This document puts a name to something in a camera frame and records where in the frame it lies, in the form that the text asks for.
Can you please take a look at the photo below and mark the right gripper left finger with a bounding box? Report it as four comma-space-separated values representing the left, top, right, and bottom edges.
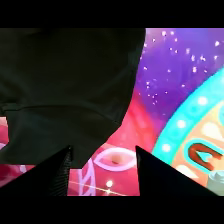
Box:
0, 145, 74, 197

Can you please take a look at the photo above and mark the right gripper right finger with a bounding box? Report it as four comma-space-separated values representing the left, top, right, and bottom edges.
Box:
135, 145, 218, 197

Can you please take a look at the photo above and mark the black garment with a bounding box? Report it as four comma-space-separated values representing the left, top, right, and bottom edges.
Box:
0, 27, 147, 169

